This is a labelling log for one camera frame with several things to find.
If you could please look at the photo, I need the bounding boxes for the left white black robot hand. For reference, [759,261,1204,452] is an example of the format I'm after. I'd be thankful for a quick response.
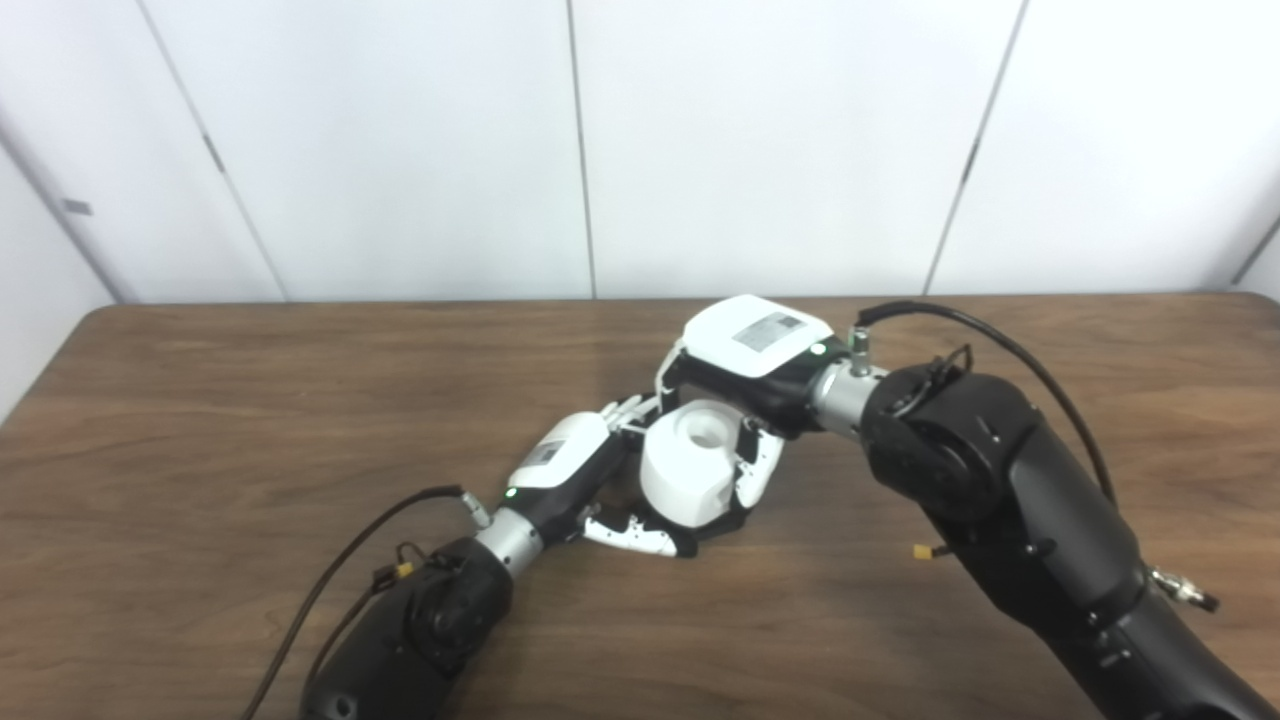
[500,394,701,559]

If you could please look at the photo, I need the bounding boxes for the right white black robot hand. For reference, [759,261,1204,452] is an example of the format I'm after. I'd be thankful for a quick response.
[655,294,846,533]

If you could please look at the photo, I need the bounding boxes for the round white piece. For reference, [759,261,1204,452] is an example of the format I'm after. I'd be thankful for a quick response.
[640,400,746,528]

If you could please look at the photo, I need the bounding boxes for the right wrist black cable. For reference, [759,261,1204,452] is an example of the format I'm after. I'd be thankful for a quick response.
[852,300,1118,506]

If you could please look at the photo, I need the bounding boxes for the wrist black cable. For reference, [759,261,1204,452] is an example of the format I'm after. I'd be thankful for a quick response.
[852,300,1118,506]
[238,485,493,720]

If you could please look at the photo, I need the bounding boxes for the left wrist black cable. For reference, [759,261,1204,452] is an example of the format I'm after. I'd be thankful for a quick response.
[238,485,493,720]

